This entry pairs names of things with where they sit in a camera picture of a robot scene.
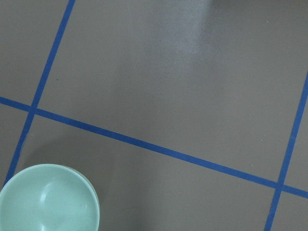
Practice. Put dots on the green bowl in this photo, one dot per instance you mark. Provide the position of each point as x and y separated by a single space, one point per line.
49 197

